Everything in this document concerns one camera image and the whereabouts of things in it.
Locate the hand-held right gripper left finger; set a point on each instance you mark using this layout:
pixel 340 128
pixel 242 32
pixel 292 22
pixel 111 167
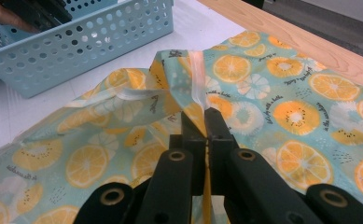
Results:
pixel 190 137

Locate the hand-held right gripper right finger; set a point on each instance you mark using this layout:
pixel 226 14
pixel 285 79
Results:
pixel 218 133

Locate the citrus print fabric bag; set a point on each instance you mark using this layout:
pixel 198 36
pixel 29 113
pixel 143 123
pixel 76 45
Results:
pixel 263 109

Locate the light blue perforated plastic basket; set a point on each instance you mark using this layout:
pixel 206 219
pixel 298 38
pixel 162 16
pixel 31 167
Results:
pixel 86 46

